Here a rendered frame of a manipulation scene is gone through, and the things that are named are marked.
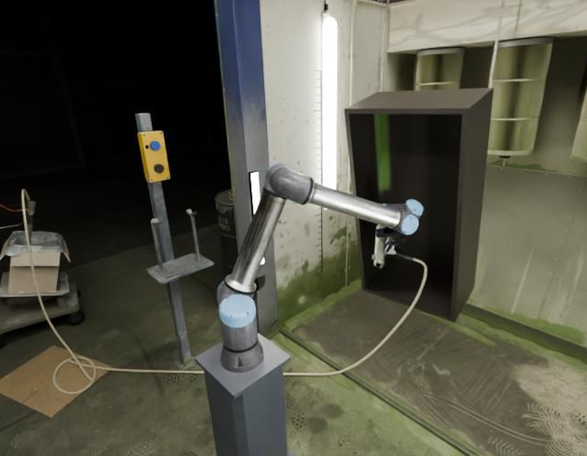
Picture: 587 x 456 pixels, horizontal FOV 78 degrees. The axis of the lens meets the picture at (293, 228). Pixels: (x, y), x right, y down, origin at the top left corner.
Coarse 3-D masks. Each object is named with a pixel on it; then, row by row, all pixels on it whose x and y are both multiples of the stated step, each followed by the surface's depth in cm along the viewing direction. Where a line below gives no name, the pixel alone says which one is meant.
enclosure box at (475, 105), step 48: (384, 96) 191; (432, 96) 173; (480, 96) 158; (384, 144) 218; (432, 144) 199; (480, 144) 170; (384, 192) 235; (432, 192) 213; (480, 192) 189; (432, 240) 229; (384, 288) 240; (432, 288) 232
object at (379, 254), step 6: (378, 228) 207; (378, 240) 200; (384, 240) 201; (378, 246) 197; (378, 252) 193; (384, 252) 195; (396, 252) 197; (402, 252) 198; (372, 258) 193; (378, 258) 190; (402, 258) 198; (408, 258) 198
